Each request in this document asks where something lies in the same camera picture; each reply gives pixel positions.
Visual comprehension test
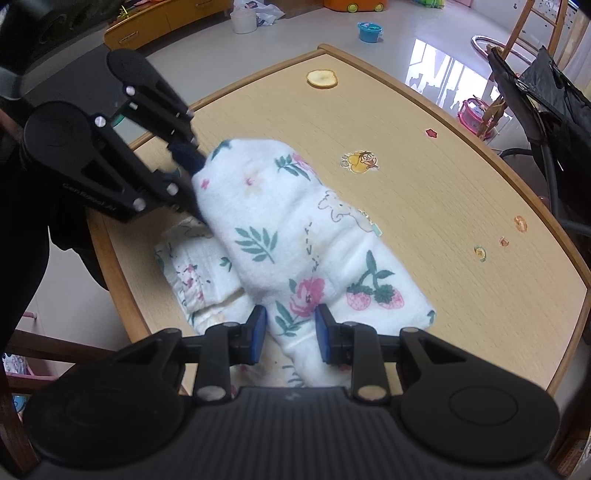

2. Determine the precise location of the white floral baby jacket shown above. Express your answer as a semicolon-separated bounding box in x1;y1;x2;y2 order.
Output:
192;139;436;387

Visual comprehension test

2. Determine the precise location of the black folding stroller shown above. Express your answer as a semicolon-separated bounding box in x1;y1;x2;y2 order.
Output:
486;44;591;236

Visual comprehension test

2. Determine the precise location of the folded white floral garment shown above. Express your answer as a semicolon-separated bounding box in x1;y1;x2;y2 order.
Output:
154;217;254;335

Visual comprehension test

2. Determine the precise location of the white paper roll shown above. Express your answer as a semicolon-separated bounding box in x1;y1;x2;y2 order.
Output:
230;8;257;35

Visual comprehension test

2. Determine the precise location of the yellow round sticker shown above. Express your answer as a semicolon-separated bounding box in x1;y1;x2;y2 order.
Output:
305;69;339;89

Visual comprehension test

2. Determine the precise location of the white plastic bag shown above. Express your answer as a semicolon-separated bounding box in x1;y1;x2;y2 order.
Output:
233;0;286;26

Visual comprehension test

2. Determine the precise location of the wooden low table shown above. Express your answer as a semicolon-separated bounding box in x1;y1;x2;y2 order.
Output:
87;43;591;398

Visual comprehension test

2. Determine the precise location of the yellow cartoon sticker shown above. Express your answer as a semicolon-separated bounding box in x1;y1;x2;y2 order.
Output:
339;150;379;174

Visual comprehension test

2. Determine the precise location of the blue toy bucket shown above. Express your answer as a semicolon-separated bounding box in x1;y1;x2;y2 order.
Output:
358;22;383;43

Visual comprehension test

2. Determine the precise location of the orange toy storage box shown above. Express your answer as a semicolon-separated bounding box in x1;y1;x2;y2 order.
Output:
322;0;388;13

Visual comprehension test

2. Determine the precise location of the pink toy basket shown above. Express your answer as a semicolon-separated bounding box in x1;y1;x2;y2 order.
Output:
457;97;495;139

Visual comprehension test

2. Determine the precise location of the wooden chair frame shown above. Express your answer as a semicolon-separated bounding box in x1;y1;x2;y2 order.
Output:
471;1;577;139

